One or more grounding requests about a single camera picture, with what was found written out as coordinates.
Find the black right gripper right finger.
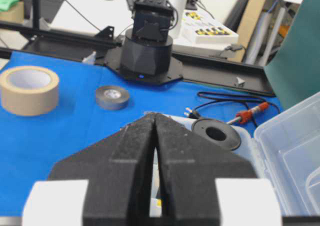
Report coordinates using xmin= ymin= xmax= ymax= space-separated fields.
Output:
xmin=154 ymin=113 xmax=257 ymax=226

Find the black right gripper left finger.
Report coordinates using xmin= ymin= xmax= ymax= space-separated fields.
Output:
xmin=47 ymin=113 xmax=156 ymax=226

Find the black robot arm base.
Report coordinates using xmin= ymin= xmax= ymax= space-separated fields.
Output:
xmin=104 ymin=0 xmax=183 ymax=85

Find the clear plastic toolbox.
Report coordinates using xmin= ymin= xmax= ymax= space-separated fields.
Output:
xmin=149 ymin=91 xmax=320 ymax=218

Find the black disc with hole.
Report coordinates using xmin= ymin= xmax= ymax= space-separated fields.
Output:
xmin=191 ymin=118 xmax=242 ymax=151

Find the blue table mat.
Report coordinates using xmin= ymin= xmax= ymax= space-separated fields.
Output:
xmin=0 ymin=49 xmax=285 ymax=217

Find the grey tape roll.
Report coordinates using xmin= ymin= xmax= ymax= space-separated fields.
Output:
xmin=95 ymin=85 xmax=130 ymax=111

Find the beige masking tape roll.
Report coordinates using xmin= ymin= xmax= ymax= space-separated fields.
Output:
xmin=0 ymin=65 xmax=60 ymax=117

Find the white box with yellow parts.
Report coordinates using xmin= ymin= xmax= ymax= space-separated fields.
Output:
xmin=181 ymin=10 xmax=239 ymax=44

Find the dark green board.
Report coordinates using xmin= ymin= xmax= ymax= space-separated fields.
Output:
xmin=264 ymin=0 xmax=320 ymax=110

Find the black power cable with plug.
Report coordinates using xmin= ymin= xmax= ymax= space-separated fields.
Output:
xmin=184 ymin=91 xmax=280 ymax=127

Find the black aluminium frame rail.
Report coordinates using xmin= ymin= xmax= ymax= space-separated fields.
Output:
xmin=0 ymin=21 xmax=275 ymax=97

